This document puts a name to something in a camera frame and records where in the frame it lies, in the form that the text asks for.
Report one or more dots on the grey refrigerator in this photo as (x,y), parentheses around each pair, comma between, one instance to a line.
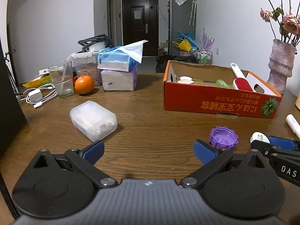
(179,21)

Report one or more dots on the green spray bottle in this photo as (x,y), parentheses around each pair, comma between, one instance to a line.
(221,83)

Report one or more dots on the blue tissue pack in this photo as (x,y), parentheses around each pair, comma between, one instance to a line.
(121,58)

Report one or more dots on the orange cardboard box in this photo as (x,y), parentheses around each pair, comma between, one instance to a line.
(205,97)

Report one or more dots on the clear food container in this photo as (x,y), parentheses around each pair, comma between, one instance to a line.
(86,64)

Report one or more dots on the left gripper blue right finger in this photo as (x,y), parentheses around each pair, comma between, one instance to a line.
(204,152)

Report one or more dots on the white plastic cotton-swab box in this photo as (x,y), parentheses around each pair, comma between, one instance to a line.
(93,120)

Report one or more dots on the red white lint brush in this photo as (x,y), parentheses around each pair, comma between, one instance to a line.
(240,82)

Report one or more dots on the cream thermos jug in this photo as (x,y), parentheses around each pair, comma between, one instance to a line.
(297,103)

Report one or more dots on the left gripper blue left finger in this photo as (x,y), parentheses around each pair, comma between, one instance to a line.
(93,152)

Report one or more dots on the wire trolley with bottles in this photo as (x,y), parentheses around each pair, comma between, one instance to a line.
(204,57)

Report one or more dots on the dark entrance door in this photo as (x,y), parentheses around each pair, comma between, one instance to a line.
(140,21)

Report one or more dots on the purple tissue pack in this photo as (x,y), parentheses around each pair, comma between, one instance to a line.
(119,81)

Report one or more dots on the yellow bag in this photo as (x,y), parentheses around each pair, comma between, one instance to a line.
(183,45)

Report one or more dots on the pink textured vase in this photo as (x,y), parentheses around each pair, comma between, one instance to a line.
(280,64)

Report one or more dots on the orange fruit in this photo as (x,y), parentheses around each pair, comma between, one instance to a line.
(84,85)

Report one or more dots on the purple bottle cap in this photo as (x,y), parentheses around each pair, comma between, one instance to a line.
(223,137)

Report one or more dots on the dried pink roses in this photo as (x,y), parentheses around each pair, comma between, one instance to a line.
(283,21)

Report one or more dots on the clear drinking glass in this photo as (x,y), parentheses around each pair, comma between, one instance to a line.
(62,78)

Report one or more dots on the white charger with cable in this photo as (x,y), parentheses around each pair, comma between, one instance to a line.
(37,97)

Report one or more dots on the small white bottle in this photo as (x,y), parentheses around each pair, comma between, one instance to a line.
(293,124)

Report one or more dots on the black paper bag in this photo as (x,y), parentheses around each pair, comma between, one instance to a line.
(12,119)

